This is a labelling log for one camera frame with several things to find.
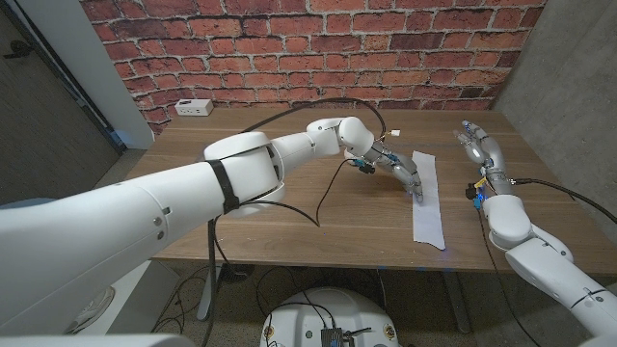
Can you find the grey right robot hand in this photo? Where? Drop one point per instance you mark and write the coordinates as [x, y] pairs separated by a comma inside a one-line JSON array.
[[489, 154]]

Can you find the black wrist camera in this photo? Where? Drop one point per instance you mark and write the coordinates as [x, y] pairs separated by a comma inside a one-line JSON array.
[[471, 191], [366, 168]]

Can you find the red brick printed backdrop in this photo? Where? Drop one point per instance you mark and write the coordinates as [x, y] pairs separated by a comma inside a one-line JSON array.
[[313, 53]]

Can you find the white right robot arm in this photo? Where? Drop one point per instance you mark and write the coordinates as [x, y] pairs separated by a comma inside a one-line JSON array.
[[544, 265]]

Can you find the small grey torso box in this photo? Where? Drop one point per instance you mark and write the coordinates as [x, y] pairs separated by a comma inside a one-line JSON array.
[[331, 338]]

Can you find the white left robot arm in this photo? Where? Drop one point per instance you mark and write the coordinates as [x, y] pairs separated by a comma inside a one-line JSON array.
[[120, 231]]

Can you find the blue upholstered seat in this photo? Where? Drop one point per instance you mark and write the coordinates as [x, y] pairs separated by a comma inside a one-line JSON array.
[[19, 202]]

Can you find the white receipt paper strip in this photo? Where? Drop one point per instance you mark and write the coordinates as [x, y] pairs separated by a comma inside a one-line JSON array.
[[427, 217]]

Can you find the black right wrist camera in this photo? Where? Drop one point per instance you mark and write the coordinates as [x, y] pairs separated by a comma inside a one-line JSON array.
[[471, 191]]

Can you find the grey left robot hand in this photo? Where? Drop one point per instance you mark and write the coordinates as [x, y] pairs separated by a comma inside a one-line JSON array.
[[400, 168]]

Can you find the grey metal table leg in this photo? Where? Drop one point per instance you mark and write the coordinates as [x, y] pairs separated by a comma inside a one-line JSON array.
[[207, 294], [457, 303]]

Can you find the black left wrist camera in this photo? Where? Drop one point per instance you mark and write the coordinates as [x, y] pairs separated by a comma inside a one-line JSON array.
[[366, 168]]

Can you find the grey white sneaker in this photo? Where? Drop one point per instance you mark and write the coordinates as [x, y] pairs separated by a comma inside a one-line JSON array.
[[94, 308]]

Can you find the white power strip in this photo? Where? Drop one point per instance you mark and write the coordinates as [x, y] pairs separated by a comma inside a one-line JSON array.
[[194, 107]]

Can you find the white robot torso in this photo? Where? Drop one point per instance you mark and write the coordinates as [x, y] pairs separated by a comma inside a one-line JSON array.
[[332, 311]]

